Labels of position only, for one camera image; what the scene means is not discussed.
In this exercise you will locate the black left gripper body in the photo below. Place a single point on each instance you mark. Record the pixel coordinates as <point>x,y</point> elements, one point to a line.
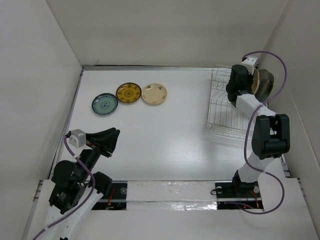
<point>102,150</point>

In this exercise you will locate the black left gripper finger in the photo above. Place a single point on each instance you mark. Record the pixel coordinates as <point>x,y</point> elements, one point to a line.
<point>105,137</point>
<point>114,134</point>

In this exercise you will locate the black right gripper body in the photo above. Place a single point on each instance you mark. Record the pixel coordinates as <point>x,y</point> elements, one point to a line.
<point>249,81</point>

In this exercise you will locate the beige bird branch plate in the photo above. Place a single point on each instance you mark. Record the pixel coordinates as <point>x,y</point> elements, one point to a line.
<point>255,81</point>

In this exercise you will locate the light green floral plate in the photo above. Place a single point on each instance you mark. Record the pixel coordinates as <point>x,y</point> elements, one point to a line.
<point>269,84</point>

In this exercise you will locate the cream floral small plate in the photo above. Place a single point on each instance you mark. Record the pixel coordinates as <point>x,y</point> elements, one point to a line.
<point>154,94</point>

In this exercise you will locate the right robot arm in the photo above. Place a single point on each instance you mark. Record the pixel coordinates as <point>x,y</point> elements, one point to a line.
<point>271,133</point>

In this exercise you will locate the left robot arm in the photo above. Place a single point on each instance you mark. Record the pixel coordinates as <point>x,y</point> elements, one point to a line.
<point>76,188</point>

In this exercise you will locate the blue white patterned plate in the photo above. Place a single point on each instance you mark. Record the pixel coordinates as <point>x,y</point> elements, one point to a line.
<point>104,104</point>

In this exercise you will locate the yellow patterned small plate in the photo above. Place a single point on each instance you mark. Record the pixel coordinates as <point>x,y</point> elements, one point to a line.
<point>128,93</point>

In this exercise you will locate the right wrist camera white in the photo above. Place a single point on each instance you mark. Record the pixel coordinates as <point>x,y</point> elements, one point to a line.
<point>249,62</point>

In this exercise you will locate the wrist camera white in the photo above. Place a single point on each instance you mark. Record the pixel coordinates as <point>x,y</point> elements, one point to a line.
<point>76,138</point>
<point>249,62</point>

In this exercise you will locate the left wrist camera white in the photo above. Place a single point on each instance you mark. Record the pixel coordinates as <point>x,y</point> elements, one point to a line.
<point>76,138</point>

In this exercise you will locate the white wire dish rack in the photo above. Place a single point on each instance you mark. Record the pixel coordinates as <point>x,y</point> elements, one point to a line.
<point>223,118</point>

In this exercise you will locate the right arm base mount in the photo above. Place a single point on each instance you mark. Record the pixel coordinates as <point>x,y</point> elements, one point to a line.
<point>228,190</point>

